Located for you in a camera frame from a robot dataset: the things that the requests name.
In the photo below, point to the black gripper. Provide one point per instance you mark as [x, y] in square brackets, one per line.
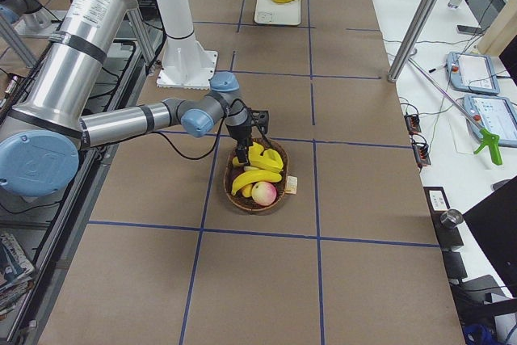
[241, 133]

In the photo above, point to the small yellow banana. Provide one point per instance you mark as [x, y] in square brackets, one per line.
[254, 176]

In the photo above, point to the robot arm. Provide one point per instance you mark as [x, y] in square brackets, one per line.
[42, 136]

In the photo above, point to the brown wicker basket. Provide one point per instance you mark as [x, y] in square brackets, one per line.
[232, 172]

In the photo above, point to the white bear tray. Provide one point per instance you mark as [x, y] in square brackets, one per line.
[268, 12]

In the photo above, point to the pink white apple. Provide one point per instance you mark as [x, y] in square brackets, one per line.
[264, 193]

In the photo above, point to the paper price tag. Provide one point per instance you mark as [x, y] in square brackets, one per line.
[291, 185]

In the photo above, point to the smartphone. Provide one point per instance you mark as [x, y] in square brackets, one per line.
[469, 30]

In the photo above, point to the upper teach pendant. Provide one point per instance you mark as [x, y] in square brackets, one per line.
[472, 73]

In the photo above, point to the teach pendant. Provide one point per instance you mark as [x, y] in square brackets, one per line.
[497, 114]
[472, 73]

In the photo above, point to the metal cylinder weight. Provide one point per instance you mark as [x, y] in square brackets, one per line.
[451, 218]

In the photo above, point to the lower teach pendant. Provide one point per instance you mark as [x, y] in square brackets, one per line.
[497, 114]

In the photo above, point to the stack of books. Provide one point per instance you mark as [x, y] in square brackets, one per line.
[16, 273]

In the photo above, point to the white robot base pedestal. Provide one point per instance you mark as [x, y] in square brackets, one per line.
[185, 63]

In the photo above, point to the aluminium frame post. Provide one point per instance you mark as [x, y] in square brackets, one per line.
[413, 32]

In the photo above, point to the green handled reacher grabber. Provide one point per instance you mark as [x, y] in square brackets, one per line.
[488, 139]

